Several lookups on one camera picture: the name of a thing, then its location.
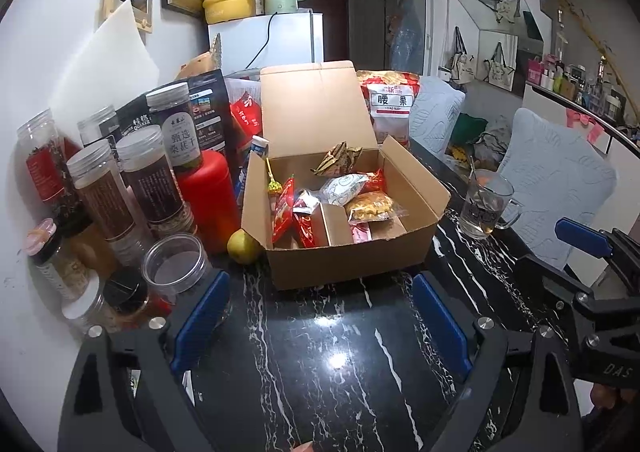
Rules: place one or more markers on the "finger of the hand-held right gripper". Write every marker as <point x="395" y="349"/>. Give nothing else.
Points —
<point x="555" y="284"/>
<point x="582" y="237"/>

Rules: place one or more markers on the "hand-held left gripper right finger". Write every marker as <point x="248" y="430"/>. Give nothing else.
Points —
<point x="442" y="327"/>

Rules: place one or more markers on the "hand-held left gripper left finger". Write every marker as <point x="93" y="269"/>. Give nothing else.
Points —
<point x="200" y="327"/>

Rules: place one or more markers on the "yellow snack packet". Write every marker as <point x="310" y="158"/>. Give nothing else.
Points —
<point x="372" y="207"/>

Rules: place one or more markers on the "long red stick packet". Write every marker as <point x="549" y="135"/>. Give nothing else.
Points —
<point x="282" y="212"/>

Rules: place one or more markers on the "red silver snack packet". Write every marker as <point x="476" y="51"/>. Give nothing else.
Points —
<point x="307" y="222"/>

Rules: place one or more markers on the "yellow lollipop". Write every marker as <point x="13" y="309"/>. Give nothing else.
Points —
<point x="274" y="187"/>

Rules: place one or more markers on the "white patterned snack packet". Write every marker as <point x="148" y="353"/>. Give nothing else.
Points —
<point x="345" y="189"/>

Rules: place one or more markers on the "cardboard box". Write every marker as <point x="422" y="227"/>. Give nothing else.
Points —
<point x="310" y="102"/>

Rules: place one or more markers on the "person's right hand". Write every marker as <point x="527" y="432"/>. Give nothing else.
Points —
<point x="612" y="393"/>

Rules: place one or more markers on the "grey quilted chair cushion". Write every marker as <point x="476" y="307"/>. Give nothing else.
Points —
<point x="437" y="112"/>
<point x="555" y="182"/>

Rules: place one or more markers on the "open clear plastic jar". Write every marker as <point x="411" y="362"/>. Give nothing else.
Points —
<point x="175" y="267"/>

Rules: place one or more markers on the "yellow pear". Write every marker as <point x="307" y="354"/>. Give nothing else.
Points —
<point x="244" y="247"/>

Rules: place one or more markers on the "glass mug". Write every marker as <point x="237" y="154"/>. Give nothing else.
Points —
<point x="482" y="207"/>

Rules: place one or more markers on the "pink ribbon bows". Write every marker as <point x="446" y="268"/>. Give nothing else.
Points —
<point x="585" y="122"/>

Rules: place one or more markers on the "white lid jar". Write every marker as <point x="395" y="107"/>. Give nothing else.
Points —
<point x="85" y="309"/>

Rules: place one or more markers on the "red canister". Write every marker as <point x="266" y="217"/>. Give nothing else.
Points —
<point x="210" y="202"/>

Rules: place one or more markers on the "grey cloth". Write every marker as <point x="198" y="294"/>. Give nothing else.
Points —
<point x="492" y="142"/>

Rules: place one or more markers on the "amber jar black lid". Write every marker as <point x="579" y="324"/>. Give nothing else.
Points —
<point x="87" y="229"/>

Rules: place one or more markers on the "orange packet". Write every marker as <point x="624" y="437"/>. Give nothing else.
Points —
<point x="457" y="155"/>

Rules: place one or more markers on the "row of small bottles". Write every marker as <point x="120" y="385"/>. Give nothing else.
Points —
<point x="580" y="87"/>

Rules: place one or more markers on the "clear jar dark label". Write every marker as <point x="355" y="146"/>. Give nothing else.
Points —
<point x="152" y="182"/>

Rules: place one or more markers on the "pink lid nut jar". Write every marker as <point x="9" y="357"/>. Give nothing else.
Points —
<point x="55" y="262"/>

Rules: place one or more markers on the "green cloth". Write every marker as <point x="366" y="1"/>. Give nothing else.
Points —
<point x="467" y="127"/>

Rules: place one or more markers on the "clear jar brown label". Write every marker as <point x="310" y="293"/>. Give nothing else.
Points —
<point x="102" y="192"/>

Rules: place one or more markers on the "white blue tablet tube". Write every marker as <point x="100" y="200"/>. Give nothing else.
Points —
<point x="252" y="167"/>

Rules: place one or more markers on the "tall jar purple label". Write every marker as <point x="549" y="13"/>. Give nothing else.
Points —
<point x="175" y="132"/>

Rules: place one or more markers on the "dried yellow branch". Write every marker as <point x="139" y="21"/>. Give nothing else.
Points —
<point x="585" y="27"/>

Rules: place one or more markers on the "black printed pouch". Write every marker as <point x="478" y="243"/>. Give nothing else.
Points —
<point x="212" y="117"/>

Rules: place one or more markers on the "printed tote bag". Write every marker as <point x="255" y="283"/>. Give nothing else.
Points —
<point x="462" y="62"/>

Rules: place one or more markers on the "black oat bag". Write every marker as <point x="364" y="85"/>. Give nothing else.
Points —
<point x="132" y="120"/>

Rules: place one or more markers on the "white red nut bag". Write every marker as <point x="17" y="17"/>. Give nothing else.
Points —
<point x="392" y="112"/>

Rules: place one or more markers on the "clear jar red label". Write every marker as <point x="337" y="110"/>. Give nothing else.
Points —
<point x="45" y="167"/>

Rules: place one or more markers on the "silver lid jar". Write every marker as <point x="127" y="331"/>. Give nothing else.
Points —
<point x="97" y="125"/>

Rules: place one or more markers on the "white plastic basket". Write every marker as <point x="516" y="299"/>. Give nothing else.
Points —
<point x="240" y="80"/>

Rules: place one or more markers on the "red yellow snack bag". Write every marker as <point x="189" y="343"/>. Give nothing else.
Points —
<point x="387" y="78"/>

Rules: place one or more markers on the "brown cardboard piece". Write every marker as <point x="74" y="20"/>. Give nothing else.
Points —
<point x="197" y="66"/>

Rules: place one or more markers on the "blue plastic bag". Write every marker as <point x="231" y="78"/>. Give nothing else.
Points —
<point x="406" y="32"/>

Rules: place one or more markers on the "white foam board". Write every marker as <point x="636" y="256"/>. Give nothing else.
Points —
<point x="110" y="67"/>

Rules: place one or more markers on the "round woven plate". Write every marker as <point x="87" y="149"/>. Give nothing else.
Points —
<point x="216" y="50"/>

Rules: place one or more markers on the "white fridge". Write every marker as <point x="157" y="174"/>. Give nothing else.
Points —
<point x="290" y="40"/>

